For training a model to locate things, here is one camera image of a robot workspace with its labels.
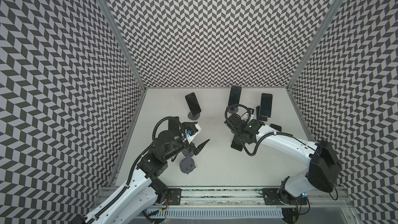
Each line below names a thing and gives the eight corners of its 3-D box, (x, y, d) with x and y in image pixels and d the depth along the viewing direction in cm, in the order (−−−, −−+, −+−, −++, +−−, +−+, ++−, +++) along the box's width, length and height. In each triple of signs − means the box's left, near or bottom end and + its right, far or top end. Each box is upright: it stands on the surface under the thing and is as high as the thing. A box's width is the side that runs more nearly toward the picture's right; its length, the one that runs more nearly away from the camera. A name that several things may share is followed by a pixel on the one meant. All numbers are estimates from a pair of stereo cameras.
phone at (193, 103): (192, 119, 101) (190, 107, 91) (186, 108, 107) (184, 95, 97) (201, 115, 103) (200, 102, 93) (195, 104, 109) (193, 92, 99)
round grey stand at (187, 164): (186, 176, 80) (184, 173, 76) (178, 166, 83) (177, 163, 79) (196, 166, 83) (196, 163, 79) (189, 157, 86) (188, 154, 82)
